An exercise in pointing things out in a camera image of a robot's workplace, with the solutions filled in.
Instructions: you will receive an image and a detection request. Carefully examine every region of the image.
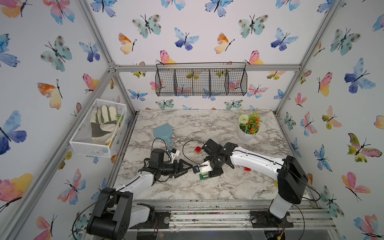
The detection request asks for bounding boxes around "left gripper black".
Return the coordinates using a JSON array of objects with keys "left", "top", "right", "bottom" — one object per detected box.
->
[{"left": 158, "top": 159, "right": 192, "bottom": 177}]

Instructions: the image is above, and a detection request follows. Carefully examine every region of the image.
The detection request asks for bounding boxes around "green long lego brick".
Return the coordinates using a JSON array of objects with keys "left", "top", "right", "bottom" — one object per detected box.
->
[{"left": 199, "top": 175, "right": 210, "bottom": 181}]

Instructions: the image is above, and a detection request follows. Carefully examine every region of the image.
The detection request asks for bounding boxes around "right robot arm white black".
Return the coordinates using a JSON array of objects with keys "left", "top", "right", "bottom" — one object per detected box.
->
[{"left": 200, "top": 139, "right": 308, "bottom": 220}]

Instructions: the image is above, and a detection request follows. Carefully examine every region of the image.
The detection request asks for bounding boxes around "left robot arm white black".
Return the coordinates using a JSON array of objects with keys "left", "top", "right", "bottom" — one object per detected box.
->
[{"left": 86, "top": 149, "right": 193, "bottom": 240}]

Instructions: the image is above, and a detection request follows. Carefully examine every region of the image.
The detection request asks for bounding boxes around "light blue dustpan scoop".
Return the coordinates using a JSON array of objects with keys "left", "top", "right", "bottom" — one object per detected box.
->
[{"left": 153, "top": 124, "right": 174, "bottom": 147}]

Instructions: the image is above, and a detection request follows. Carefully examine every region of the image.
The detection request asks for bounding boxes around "white pot with flowers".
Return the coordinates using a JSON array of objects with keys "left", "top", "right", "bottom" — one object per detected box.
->
[{"left": 238, "top": 111, "right": 263, "bottom": 142}]

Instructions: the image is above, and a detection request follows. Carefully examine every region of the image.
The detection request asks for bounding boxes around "work glove white grey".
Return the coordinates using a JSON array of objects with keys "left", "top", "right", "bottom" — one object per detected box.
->
[{"left": 90, "top": 105, "right": 118, "bottom": 146}]

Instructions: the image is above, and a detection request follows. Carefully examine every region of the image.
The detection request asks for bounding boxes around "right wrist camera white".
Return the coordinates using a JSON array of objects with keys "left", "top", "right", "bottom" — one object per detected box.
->
[{"left": 192, "top": 161, "right": 213, "bottom": 174}]

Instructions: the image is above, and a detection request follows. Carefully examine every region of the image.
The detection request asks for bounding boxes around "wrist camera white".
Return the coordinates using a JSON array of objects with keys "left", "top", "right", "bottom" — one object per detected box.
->
[
  {"left": 169, "top": 149, "right": 180, "bottom": 161},
  {"left": 192, "top": 161, "right": 213, "bottom": 174}
]

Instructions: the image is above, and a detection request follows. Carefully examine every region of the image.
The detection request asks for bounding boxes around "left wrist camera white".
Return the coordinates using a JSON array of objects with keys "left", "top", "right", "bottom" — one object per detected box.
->
[{"left": 169, "top": 149, "right": 180, "bottom": 161}]

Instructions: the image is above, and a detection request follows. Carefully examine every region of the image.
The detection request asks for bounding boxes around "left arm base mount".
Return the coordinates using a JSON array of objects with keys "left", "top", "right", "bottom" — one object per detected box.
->
[{"left": 129, "top": 203, "right": 171, "bottom": 229}]

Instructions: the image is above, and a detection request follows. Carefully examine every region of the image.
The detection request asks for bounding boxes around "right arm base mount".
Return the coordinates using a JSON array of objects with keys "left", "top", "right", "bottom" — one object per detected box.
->
[{"left": 250, "top": 211, "right": 294, "bottom": 229}]

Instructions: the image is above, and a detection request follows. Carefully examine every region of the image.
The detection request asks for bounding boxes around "black wire wall basket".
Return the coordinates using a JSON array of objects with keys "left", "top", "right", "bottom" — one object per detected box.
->
[{"left": 153, "top": 62, "right": 248, "bottom": 97}]

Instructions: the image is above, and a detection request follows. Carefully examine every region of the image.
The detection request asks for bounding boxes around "white wire wall basket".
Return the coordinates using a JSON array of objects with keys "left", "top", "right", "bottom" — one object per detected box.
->
[{"left": 70, "top": 99, "right": 127, "bottom": 158}]

